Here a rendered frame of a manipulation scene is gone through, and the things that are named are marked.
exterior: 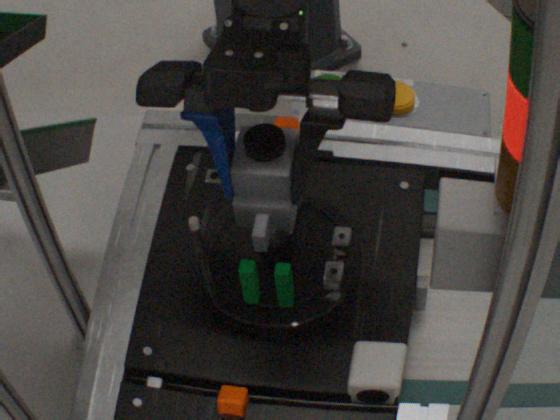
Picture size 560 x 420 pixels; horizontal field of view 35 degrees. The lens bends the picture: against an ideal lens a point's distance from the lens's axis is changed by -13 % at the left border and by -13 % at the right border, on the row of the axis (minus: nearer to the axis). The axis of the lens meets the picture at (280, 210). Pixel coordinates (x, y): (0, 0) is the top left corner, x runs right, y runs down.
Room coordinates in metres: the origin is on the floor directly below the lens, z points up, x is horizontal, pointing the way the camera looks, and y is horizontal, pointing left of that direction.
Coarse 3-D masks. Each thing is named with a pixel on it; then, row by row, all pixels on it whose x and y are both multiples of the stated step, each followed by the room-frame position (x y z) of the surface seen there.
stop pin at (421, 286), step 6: (420, 276) 0.45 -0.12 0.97; (426, 276) 0.45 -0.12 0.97; (420, 282) 0.44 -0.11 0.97; (426, 282) 0.44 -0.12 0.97; (420, 288) 0.44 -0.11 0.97; (426, 288) 0.44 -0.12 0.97; (420, 294) 0.44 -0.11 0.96; (426, 294) 0.44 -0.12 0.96; (414, 300) 0.44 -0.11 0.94; (420, 300) 0.44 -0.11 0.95; (426, 300) 0.44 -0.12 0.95; (414, 306) 0.44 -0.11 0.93; (420, 306) 0.44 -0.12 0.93
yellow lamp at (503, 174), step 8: (504, 144) 0.31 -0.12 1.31; (504, 152) 0.31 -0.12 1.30; (504, 160) 0.31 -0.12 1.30; (512, 160) 0.30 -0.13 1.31; (504, 168) 0.31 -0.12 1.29; (512, 168) 0.30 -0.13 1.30; (504, 176) 0.31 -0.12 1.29; (512, 176) 0.30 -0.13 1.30; (496, 184) 0.32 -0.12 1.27; (504, 184) 0.31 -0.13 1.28; (512, 184) 0.30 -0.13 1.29; (496, 192) 0.31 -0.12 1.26; (504, 192) 0.30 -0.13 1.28; (512, 192) 0.30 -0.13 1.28; (504, 200) 0.30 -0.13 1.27; (504, 208) 0.30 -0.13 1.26
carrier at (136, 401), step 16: (128, 384) 0.37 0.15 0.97; (128, 400) 0.35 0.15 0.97; (144, 400) 0.35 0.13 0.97; (160, 400) 0.35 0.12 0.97; (176, 400) 0.35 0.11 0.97; (192, 400) 0.35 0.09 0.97; (208, 400) 0.35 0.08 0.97; (128, 416) 0.33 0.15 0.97; (144, 416) 0.33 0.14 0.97; (160, 416) 0.33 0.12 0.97; (176, 416) 0.33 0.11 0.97; (192, 416) 0.33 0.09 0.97; (208, 416) 0.33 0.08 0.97; (256, 416) 0.33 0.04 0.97; (272, 416) 0.33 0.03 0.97; (288, 416) 0.33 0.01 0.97; (304, 416) 0.32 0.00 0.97; (320, 416) 0.32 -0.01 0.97; (336, 416) 0.32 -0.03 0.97; (352, 416) 0.32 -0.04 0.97; (368, 416) 0.31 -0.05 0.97; (384, 416) 0.31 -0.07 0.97
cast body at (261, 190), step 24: (240, 144) 0.48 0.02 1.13; (264, 144) 0.47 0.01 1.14; (288, 144) 0.47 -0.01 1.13; (240, 168) 0.46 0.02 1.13; (264, 168) 0.45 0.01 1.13; (288, 168) 0.45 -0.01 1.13; (240, 192) 0.45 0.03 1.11; (264, 192) 0.45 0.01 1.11; (288, 192) 0.44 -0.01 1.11; (240, 216) 0.45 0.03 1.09; (264, 216) 0.44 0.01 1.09; (288, 216) 0.44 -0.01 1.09; (264, 240) 0.42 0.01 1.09
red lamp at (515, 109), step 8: (512, 88) 0.31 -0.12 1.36; (512, 96) 0.31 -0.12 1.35; (520, 96) 0.30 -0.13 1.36; (512, 104) 0.31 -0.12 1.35; (520, 104) 0.30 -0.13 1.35; (504, 112) 0.32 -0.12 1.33; (512, 112) 0.31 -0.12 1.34; (520, 112) 0.30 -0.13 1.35; (504, 120) 0.32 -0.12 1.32; (512, 120) 0.31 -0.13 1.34; (520, 120) 0.30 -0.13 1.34; (504, 128) 0.32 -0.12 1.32; (512, 128) 0.31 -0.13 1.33; (520, 128) 0.30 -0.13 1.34; (504, 136) 0.31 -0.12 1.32; (512, 136) 0.30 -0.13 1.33; (520, 136) 0.30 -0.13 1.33; (512, 144) 0.30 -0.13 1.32; (520, 144) 0.30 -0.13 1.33; (512, 152) 0.30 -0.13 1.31; (520, 152) 0.30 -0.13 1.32
